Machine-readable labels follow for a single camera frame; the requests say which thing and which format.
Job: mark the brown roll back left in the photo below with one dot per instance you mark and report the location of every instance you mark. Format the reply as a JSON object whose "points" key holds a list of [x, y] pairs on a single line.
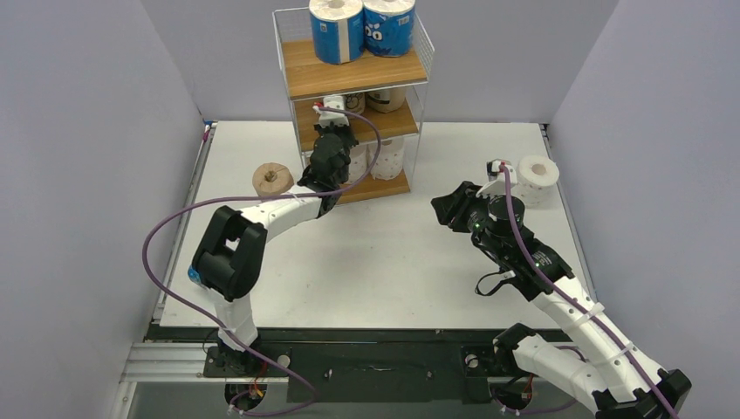
{"points": [[272, 179]]}

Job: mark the brown paper roll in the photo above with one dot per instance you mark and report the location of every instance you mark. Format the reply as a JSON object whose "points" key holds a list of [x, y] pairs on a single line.
{"points": [[386, 100]]}

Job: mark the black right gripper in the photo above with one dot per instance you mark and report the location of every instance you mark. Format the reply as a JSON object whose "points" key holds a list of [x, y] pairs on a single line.
{"points": [[462, 207]]}

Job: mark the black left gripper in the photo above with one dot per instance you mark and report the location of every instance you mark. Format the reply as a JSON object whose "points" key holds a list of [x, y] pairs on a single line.
{"points": [[346, 130]]}

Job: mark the blue white roll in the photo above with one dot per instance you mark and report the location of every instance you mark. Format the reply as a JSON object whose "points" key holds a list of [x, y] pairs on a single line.
{"points": [[389, 26], [337, 30]]}

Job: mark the brown cartoon printed roll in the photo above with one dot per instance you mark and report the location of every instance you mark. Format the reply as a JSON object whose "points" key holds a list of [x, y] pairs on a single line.
{"points": [[355, 102]]}

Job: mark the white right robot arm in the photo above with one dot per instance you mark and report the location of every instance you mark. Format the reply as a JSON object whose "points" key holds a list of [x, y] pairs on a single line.
{"points": [[613, 378]]}

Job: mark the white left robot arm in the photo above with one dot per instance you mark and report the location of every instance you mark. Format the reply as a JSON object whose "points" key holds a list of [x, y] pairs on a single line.
{"points": [[229, 257]]}

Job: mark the blue roll left edge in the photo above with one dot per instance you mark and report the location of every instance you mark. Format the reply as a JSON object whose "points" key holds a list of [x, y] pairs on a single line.
{"points": [[194, 276]]}

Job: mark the white roll near right wall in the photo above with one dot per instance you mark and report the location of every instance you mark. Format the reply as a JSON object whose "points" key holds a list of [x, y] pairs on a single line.
{"points": [[537, 177]]}

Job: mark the white dotted roll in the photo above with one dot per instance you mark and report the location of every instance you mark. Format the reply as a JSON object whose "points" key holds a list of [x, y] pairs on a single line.
{"points": [[390, 161], [358, 164]]}

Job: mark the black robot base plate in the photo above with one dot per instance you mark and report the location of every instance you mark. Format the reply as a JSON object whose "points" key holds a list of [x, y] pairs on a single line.
{"points": [[357, 365]]}

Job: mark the white wire wooden shelf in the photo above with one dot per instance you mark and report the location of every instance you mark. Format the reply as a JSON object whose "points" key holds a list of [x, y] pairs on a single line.
{"points": [[307, 81]]}

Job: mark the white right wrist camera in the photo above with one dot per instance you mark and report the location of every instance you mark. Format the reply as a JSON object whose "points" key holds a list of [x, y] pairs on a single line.
{"points": [[497, 170]]}

